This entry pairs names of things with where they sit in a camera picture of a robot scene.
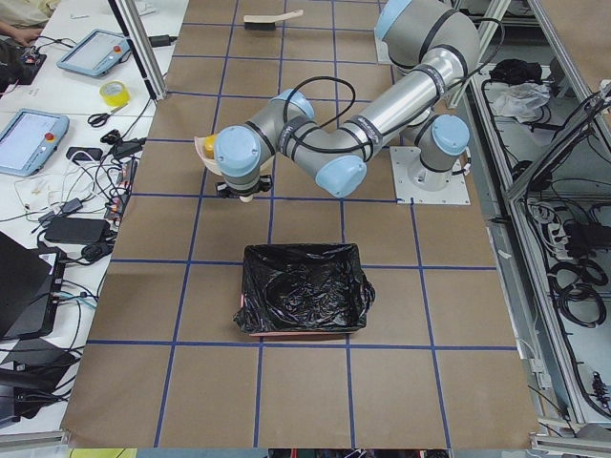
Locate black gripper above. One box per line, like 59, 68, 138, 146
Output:
215, 175, 272, 198

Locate beige plastic dustpan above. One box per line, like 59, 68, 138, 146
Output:
194, 135, 273, 202

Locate beige hand brush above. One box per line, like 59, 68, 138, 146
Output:
243, 10, 304, 31

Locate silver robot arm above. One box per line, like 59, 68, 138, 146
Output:
214, 1, 479, 201
401, 114, 470, 192

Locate person forearm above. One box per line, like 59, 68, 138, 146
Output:
0, 21, 43, 46

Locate bin with black bag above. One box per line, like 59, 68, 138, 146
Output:
233, 243, 376, 336

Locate yellow tape roll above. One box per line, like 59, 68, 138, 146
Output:
99, 80, 130, 108

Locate black smartphone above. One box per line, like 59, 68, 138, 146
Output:
66, 146, 103, 162

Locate black power adapter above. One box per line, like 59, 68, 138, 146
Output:
44, 218, 110, 244

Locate upper blue teach pendant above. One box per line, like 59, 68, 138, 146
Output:
56, 29, 131, 77

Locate blue teach pendant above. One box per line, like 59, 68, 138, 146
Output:
1, 109, 70, 177
56, 29, 131, 77

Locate lower blue teach pendant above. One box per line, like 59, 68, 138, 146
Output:
1, 109, 70, 177

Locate black laptop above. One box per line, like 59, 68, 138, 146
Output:
1, 234, 67, 341

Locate white crumpled cloth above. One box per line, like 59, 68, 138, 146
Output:
492, 83, 551, 123

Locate black cloth bundle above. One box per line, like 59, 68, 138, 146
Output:
489, 59, 542, 85

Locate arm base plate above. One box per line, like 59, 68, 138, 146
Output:
373, 28, 392, 65
390, 146, 471, 205

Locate black handled scissors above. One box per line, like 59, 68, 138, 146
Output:
87, 104, 125, 128

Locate aluminium frame post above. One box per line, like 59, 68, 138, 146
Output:
108, 0, 167, 101

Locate coiled black cables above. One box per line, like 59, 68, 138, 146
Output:
546, 260, 608, 330

